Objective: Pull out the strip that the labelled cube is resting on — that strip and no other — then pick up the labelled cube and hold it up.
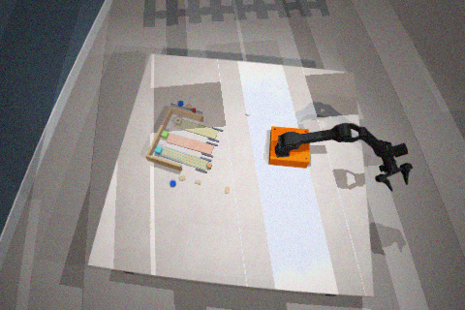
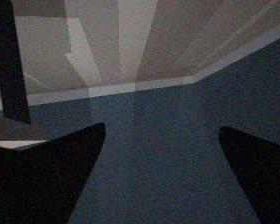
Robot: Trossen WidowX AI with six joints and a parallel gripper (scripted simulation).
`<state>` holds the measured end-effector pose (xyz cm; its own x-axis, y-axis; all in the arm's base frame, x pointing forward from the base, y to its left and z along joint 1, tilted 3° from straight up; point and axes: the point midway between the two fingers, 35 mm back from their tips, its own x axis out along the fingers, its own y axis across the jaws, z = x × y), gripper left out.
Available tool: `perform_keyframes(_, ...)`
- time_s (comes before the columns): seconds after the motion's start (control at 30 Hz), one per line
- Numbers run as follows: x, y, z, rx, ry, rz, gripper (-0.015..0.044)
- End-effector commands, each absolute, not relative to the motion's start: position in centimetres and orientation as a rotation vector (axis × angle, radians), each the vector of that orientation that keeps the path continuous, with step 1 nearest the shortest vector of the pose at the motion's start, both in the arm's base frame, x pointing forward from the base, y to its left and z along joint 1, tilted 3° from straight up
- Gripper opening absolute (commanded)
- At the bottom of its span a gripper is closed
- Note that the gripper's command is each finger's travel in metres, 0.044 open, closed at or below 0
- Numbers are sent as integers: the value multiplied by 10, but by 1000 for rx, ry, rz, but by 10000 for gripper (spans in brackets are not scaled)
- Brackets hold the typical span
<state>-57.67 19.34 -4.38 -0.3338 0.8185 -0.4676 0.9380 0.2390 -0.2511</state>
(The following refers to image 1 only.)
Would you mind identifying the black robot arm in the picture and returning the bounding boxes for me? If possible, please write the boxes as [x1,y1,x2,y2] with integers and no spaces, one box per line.
[275,123,408,162]

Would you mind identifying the pale yellow flat strip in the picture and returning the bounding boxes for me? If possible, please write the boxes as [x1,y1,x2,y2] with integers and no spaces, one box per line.
[182,154,209,171]

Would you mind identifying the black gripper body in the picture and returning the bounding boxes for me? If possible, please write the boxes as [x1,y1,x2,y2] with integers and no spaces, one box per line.
[375,158,412,182]

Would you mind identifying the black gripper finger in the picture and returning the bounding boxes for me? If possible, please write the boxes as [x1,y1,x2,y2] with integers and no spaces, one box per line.
[383,179,392,192]
[401,170,411,185]

